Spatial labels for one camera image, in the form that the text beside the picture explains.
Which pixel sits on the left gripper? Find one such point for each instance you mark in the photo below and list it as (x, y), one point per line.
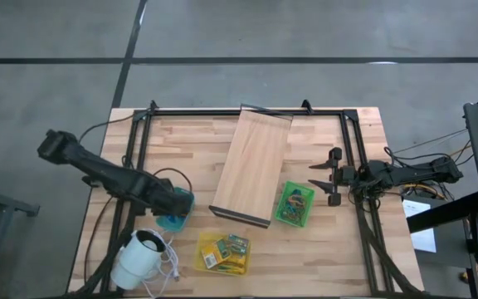
(174, 203)

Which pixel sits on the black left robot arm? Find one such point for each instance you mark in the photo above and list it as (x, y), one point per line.
(106, 172)

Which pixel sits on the wooden shelf with black frame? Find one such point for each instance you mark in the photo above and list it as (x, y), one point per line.
(251, 166)

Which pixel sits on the yellow translucent plastic bin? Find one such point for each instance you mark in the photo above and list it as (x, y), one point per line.
(199, 266)

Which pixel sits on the black metal beam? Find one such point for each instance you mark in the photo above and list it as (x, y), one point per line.
(442, 212)

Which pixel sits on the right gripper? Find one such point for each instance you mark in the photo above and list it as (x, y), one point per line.
(344, 174)

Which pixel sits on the yellow box with barcode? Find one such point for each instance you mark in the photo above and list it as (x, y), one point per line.
(211, 257)

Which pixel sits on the black frame clamp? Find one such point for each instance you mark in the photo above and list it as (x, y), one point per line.
(306, 106)
(153, 106)

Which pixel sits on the teal plastic basket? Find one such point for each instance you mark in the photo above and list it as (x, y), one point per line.
(168, 226)

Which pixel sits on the bright green plastic basket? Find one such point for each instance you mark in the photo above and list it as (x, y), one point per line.
(282, 216)

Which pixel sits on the white cylindrical device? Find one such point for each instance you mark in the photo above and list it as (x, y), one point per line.
(135, 259)

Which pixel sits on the green card box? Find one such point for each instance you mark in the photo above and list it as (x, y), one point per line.
(239, 243)

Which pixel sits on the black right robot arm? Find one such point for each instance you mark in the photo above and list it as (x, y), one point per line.
(409, 172)

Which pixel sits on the white paper sheet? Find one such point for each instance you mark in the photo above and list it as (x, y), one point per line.
(423, 241)

